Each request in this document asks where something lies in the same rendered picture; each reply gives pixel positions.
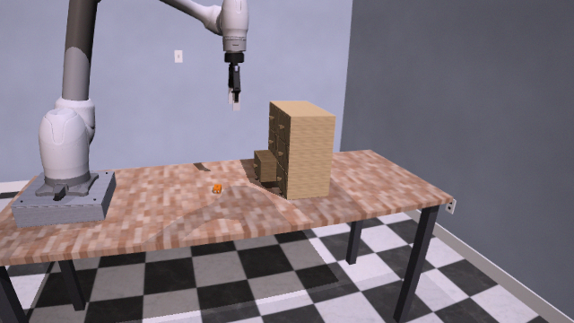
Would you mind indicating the brown wooden drawer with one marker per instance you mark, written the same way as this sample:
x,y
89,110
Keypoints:
x,y
273,139
283,153
274,115
284,127
281,178
265,165

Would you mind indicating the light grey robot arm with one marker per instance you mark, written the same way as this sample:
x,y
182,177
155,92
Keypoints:
x,y
63,139

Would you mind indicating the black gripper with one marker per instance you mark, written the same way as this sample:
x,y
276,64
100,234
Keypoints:
x,y
234,95

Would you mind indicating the light wooden chest of drawers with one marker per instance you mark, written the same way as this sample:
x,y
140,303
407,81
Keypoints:
x,y
312,133

